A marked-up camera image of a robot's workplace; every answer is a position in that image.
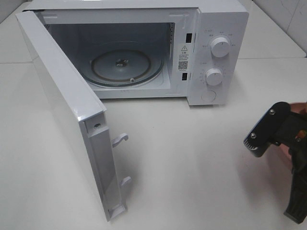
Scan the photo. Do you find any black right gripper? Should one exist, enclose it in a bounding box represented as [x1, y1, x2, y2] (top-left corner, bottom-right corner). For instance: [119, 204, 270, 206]
[245, 102, 307, 172]

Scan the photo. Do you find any round door release button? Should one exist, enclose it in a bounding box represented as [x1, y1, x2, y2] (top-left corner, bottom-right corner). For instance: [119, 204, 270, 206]
[201, 90, 216, 102]

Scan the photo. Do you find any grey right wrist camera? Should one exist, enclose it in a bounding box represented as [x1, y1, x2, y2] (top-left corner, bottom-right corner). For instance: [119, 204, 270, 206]
[243, 138, 268, 158]

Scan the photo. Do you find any lower white control knob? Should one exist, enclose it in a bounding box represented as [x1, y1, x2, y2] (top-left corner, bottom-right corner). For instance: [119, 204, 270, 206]
[205, 68, 223, 86]

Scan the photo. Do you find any white microwave oven body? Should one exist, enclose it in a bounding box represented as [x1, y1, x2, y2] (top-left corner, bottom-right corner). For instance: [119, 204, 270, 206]
[26, 0, 249, 105]

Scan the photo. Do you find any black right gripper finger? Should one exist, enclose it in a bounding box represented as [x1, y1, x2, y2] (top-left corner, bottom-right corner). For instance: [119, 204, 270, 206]
[284, 167, 307, 224]

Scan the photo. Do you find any upper white control knob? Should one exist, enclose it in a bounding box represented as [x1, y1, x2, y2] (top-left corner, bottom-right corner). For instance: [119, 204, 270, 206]
[210, 35, 231, 58]

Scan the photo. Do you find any glass microwave turntable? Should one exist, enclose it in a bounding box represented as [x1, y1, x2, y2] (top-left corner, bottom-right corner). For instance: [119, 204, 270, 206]
[83, 41, 164, 88]

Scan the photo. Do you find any white control knob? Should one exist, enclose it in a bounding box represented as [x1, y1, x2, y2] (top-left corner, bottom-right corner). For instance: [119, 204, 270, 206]
[210, 35, 231, 58]
[205, 68, 223, 86]

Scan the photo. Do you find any toy burger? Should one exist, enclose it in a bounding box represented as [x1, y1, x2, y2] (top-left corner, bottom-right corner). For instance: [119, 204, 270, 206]
[295, 129, 307, 142]

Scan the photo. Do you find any pink round plate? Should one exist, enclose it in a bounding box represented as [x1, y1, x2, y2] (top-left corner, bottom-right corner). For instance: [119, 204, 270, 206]
[280, 102, 307, 170]

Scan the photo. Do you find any white microwave door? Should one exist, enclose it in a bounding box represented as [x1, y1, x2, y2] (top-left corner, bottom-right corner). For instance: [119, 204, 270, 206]
[16, 11, 131, 220]

